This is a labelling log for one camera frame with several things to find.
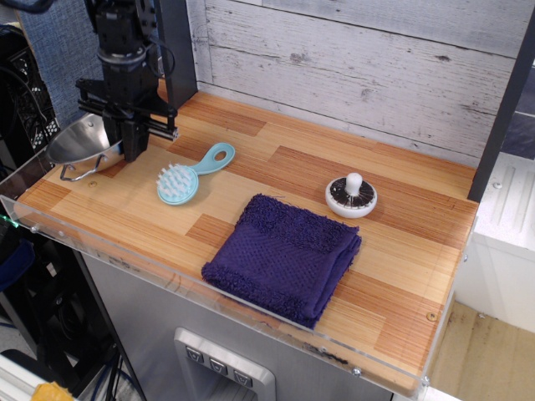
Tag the purple folded towel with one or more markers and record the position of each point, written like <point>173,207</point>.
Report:
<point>284,259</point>

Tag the black plastic crate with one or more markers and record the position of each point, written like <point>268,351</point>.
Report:
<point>28,121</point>

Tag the white toy mushroom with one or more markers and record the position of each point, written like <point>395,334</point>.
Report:
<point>351,196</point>

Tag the yellow object at corner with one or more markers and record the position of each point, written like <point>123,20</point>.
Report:
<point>51,392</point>

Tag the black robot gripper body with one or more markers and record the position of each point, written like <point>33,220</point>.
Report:
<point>128,91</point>

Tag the black vertical post left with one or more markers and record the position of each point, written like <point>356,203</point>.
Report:
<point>178,62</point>

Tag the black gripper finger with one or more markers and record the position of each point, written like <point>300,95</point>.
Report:
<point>134,139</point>
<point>112,129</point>

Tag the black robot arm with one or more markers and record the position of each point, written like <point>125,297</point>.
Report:
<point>123,26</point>

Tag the blue fabric partition panel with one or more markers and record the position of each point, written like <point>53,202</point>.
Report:
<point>65,47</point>

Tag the black vertical post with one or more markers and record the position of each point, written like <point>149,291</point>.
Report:
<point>178,62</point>
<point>510,99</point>

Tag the black vertical post right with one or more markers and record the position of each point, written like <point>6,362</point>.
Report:
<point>510,99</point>

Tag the clear acrylic table guard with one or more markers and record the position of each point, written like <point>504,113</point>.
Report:
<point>145,258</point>

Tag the light blue scrub brush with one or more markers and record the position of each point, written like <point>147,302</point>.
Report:
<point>177,184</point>

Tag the stainless steel two-handled bowl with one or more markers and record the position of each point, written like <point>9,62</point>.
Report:
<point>83,148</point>

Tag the silver panel with buttons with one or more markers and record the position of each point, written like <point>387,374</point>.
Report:
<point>213,372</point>

